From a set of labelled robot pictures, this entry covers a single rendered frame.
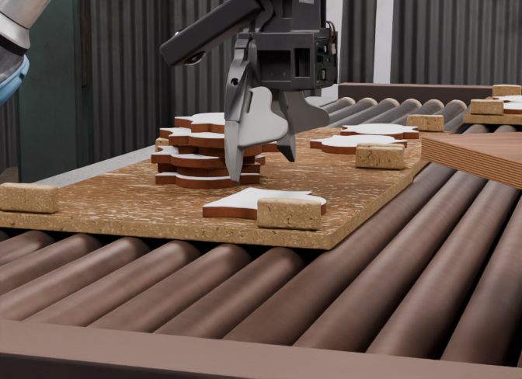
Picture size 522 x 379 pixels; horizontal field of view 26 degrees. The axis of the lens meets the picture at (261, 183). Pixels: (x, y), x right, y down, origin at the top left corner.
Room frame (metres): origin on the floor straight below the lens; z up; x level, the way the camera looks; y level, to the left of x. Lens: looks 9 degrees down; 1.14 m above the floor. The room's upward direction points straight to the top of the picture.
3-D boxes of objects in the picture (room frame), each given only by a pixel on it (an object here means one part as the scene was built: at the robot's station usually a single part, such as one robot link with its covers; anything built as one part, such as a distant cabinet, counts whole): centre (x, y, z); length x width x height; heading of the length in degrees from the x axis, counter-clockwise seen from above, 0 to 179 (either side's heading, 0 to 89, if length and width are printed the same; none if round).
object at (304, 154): (1.64, -0.08, 0.93); 0.41 x 0.35 x 0.02; 164
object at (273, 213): (1.01, -0.03, 0.95); 0.06 x 0.02 x 0.03; 72
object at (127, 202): (1.24, 0.04, 0.93); 0.41 x 0.35 x 0.02; 162
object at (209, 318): (1.58, -0.20, 0.90); 1.95 x 0.05 x 0.05; 163
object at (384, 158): (1.38, -0.15, 0.95); 0.06 x 0.02 x 0.03; 72
